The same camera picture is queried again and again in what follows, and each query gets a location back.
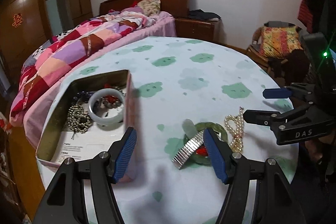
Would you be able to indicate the patchwork pink quilt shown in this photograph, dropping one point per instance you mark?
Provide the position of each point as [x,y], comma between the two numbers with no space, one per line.
[64,54]

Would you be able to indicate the floral pillow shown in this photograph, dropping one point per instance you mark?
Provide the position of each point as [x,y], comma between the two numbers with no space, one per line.
[150,7]

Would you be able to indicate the wooden bed with headboard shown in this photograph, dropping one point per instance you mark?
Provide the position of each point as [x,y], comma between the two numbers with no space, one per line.
[35,116]

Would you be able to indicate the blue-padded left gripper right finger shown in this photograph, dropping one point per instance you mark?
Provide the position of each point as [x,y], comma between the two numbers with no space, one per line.
[220,156]

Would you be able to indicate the wooden wardrobe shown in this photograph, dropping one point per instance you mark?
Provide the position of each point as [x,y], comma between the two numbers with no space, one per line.
[18,43]

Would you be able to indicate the pink metal tin box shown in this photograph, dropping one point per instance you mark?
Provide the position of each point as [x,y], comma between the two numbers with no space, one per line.
[71,109]

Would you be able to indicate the green jade bangle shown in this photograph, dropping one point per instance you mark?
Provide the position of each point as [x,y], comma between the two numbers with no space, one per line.
[202,155]

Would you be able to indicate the wicker chair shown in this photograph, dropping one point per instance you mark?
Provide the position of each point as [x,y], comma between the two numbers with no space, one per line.
[293,69]

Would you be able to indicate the dark clothes on nightstand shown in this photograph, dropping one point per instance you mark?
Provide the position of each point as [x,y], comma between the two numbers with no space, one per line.
[204,16]

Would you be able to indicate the pale jade bangle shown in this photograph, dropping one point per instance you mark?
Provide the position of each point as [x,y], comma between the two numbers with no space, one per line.
[100,113]

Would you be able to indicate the wooden nightstand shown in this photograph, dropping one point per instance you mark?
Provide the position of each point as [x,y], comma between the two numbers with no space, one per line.
[197,29]

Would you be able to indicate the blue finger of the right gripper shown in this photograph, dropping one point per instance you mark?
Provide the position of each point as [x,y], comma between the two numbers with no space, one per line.
[276,93]

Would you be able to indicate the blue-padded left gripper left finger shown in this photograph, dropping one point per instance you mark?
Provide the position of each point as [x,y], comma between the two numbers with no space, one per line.
[120,155]

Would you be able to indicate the pale jade pendant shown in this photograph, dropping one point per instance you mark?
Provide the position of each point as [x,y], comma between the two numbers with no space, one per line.
[189,128]

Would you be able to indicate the red double happiness sticker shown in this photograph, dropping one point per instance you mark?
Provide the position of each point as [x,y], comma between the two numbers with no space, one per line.
[17,20]

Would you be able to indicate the white paper in tin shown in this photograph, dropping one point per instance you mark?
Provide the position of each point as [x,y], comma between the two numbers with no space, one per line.
[82,146]

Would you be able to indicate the yellow orange floral cushion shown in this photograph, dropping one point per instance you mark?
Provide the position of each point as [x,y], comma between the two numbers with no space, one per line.
[279,42]

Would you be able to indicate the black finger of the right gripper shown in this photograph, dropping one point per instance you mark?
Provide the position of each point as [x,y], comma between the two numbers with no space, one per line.
[262,118]

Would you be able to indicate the silver stretch watch band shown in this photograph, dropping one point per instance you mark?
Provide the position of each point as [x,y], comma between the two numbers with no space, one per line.
[188,150]

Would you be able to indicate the red string knot charm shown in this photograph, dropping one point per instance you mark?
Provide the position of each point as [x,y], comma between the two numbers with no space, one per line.
[110,101]

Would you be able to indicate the black camera with screen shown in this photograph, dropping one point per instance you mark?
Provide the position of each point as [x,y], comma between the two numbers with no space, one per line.
[317,51]

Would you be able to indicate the person's right hand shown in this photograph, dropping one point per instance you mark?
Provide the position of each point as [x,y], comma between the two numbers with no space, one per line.
[313,150]

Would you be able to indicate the cloud print tablecloth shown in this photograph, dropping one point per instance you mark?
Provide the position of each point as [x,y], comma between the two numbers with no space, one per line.
[176,79]

